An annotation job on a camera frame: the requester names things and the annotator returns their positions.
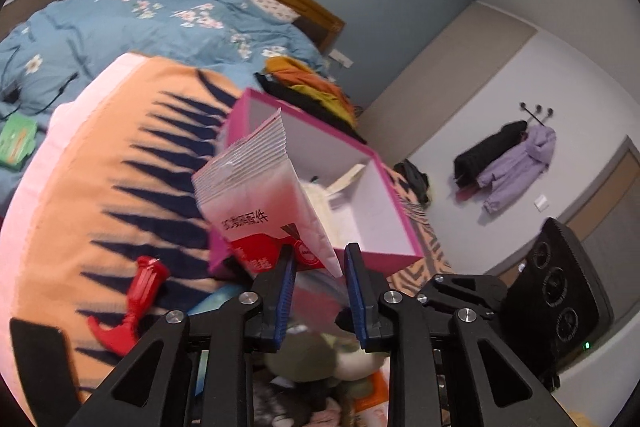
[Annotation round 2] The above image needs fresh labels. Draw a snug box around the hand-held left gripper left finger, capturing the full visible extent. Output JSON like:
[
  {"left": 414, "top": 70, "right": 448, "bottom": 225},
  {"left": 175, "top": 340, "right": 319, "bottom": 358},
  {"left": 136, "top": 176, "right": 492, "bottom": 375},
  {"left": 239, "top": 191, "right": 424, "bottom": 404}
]
[{"left": 65, "top": 244, "right": 298, "bottom": 427}]

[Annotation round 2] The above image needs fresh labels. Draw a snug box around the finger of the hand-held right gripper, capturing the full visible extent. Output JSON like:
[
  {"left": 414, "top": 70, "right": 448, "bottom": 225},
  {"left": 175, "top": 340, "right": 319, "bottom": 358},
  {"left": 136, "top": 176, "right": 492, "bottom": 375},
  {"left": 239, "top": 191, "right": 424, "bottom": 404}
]
[{"left": 415, "top": 273, "right": 508, "bottom": 325}]

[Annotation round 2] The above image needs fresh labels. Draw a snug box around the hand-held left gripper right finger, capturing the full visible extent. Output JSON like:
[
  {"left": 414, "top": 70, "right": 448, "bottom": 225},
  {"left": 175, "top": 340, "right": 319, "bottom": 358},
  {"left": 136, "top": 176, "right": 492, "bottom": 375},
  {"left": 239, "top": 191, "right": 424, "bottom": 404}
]
[{"left": 334, "top": 243, "right": 566, "bottom": 427}]

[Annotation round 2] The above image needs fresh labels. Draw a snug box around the white yellow striped pillow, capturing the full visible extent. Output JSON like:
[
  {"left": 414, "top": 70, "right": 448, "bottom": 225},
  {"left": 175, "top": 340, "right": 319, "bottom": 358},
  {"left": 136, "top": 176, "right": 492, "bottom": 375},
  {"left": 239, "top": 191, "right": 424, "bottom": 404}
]
[{"left": 300, "top": 182, "right": 351, "bottom": 253}]

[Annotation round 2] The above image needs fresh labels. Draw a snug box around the pink cardboard box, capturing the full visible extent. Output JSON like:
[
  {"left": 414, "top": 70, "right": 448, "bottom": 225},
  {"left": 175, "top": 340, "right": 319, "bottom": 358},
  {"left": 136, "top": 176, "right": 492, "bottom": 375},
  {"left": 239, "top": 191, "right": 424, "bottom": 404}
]
[{"left": 207, "top": 88, "right": 426, "bottom": 280}]

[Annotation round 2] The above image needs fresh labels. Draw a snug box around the red and white sachet stack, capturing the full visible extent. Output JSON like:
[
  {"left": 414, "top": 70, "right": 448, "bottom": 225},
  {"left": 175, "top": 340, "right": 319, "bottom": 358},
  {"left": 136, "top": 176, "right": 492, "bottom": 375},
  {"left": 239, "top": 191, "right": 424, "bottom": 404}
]
[{"left": 191, "top": 108, "right": 346, "bottom": 280}]

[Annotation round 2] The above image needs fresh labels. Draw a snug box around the green frog plush toy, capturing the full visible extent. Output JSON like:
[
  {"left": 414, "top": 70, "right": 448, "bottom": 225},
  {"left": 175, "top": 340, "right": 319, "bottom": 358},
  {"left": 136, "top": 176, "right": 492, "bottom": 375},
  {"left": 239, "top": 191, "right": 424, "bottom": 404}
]
[{"left": 264, "top": 324, "right": 391, "bottom": 403}]

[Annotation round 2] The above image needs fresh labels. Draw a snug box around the orange and white paper box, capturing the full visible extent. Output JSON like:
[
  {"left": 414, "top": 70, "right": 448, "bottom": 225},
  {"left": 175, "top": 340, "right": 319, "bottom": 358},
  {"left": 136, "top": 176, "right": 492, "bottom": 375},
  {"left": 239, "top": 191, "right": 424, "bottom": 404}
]
[{"left": 352, "top": 369, "right": 390, "bottom": 427}]

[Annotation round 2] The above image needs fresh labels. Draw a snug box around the brown door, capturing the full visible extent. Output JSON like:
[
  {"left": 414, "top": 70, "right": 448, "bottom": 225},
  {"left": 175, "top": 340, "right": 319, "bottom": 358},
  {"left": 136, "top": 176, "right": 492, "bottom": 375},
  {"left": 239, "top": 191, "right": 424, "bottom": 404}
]
[{"left": 565, "top": 134, "right": 640, "bottom": 258}]

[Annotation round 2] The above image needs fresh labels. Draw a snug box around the cream flat box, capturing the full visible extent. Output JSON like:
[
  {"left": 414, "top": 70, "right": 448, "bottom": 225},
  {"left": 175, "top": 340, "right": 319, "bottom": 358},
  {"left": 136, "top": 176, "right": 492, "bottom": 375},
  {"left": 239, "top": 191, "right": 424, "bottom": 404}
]
[{"left": 326, "top": 163, "right": 367, "bottom": 196}]

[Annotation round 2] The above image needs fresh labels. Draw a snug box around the dark clothes heap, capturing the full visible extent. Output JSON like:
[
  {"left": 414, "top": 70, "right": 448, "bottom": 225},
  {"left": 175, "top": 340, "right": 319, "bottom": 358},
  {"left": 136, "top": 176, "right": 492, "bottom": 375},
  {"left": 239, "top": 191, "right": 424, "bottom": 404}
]
[{"left": 394, "top": 159, "right": 431, "bottom": 208}]

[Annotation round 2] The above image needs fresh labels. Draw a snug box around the pink knitted cloth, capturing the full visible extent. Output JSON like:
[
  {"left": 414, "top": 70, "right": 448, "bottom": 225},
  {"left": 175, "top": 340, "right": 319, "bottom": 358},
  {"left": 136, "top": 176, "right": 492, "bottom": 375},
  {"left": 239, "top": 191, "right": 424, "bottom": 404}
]
[{"left": 252, "top": 382, "right": 353, "bottom": 427}]

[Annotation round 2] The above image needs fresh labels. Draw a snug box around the purple jacket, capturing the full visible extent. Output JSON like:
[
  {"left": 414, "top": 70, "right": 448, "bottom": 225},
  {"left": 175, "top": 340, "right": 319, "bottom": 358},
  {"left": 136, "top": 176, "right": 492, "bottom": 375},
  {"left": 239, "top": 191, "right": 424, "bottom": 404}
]
[{"left": 476, "top": 124, "right": 557, "bottom": 214}]

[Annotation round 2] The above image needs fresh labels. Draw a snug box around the black jacket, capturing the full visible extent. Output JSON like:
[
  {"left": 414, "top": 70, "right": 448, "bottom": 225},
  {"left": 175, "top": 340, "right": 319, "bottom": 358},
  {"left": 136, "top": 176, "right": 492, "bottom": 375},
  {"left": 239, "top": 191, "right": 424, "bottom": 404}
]
[{"left": 453, "top": 121, "right": 528, "bottom": 190}]

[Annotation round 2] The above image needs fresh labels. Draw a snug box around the red toy hammer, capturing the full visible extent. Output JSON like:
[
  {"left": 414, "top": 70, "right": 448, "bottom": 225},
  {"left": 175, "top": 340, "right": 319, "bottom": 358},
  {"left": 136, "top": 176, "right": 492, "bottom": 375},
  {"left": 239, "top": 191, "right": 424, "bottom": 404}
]
[{"left": 87, "top": 256, "right": 168, "bottom": 358}]

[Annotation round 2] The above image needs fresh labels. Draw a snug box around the folded black garment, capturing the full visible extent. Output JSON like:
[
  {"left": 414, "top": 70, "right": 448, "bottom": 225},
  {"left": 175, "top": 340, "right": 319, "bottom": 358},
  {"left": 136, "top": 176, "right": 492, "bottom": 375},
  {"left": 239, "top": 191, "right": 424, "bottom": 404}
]
[{"left": 255, "top": 72, "right": 358, "bottom": 138}]

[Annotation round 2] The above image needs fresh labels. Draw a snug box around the mustard garment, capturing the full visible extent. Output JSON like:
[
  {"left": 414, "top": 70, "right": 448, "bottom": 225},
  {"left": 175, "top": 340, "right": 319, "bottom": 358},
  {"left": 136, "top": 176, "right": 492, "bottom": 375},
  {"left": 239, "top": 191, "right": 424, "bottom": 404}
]
[{"left": 290, "top": 82, "right": 358, "bottom": 128}]

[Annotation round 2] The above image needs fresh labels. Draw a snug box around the orange garment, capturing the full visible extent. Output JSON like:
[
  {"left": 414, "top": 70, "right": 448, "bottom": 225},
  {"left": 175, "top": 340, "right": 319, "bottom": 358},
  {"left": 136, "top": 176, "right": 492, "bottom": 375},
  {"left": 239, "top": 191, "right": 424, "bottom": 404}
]
[{"left": 264, "top": 56, "right": 351, "bottom": 108}]

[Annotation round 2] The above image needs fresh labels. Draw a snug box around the orange patterned blanket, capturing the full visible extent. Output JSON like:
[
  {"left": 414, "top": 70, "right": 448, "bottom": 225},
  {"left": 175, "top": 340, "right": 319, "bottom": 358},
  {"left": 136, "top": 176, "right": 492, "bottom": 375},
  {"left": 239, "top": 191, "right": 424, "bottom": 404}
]
[{"left": 0, "top": 52, "right": 451, "bottom": 427}]

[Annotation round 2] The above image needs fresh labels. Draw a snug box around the smartphone in orange case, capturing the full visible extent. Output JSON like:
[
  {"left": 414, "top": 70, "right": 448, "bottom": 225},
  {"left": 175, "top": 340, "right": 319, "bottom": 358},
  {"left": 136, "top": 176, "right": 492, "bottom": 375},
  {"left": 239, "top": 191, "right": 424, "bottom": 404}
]
[{"left": 9, "top": 317, "right": 83, "bottom": 408}]

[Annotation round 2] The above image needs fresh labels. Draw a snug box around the white dotted pillow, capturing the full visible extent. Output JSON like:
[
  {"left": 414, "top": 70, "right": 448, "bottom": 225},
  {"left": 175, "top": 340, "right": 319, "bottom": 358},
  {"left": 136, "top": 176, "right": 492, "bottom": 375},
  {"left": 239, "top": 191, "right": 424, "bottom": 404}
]
[{"left": 248, "top": 0, "right": 301, "bottom": 24}]

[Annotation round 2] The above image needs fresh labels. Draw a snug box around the blue floral duvet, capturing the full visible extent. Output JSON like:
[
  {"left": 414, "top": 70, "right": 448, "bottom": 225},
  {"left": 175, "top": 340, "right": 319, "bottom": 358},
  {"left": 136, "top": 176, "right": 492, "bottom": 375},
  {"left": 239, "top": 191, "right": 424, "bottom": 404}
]
[{"left": 0, "top": 0, "right": 331, "bottom": 188}]

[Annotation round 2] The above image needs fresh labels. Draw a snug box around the green packet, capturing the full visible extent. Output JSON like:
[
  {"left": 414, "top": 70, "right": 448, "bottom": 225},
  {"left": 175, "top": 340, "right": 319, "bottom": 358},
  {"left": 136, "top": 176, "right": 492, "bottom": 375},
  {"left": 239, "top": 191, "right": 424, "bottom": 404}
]
[{"left": 0, "top": 114, "right": 38, "bottom": 168}]

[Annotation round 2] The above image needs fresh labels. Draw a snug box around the black wall hook rack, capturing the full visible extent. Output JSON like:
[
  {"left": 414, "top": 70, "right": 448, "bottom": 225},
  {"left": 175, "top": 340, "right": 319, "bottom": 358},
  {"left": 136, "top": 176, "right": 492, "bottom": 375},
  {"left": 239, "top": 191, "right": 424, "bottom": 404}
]
[{"left": 519, "top": 102, "right": 555, "bottom": 128}]

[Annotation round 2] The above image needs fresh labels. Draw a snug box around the black cable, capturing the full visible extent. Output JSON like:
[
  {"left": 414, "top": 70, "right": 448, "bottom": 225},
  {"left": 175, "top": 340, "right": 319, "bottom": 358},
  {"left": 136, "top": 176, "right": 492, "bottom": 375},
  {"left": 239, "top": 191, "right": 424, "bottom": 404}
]
[{"left": 0, "top": 72, "right": 78, "bottom": 112}]

